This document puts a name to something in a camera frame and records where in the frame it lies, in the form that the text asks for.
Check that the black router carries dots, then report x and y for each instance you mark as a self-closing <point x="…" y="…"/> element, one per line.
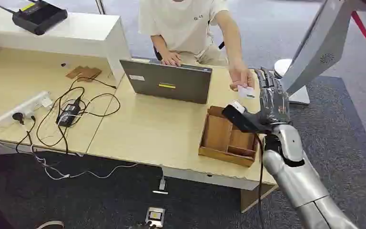
<point x="39" y="15"/>

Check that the white card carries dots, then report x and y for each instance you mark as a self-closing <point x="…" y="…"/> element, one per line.
<point x="246" y="92"/>

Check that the person's right hand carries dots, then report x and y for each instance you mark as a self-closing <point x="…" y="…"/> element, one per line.
<point x="171" y="58"/>

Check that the person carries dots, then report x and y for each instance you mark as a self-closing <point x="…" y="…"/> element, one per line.
<point x="183" y="25"/>

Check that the white desk shelf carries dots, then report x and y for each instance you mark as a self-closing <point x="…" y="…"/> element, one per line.
<point x="63" y="34"/>

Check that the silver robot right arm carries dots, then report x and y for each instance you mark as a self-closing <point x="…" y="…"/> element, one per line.
<point x="296" y="177"/>

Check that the wooden card box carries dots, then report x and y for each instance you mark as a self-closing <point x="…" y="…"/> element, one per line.
<point x="225" y="139"/>

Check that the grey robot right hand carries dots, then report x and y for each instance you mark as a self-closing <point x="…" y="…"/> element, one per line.
<point x="273" y="104"/>

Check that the black power plug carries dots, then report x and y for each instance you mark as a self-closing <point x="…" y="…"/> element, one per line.
<point x="18" y="117"/>

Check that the person's left hand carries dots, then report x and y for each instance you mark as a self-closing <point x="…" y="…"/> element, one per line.
<point x="240" y="75"/>

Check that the white power strip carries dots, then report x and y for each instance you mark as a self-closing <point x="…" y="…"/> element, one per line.
<point x="23" y="107"/>

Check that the white hanging plug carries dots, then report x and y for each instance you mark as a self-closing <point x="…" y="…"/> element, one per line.
<point x="162" y="185"/>

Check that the grey laptop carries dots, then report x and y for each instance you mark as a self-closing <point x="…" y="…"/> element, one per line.
<point x="170" y="82"/>

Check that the brown cardboard pieces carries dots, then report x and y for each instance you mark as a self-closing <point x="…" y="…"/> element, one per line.
<point x="84" y="73"/>

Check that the metal floor socket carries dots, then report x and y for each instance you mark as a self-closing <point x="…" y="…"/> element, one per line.
<point x="155" y="216"/>

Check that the black power adapter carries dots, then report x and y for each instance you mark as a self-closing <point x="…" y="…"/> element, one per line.
<point x="68" y="113"/>

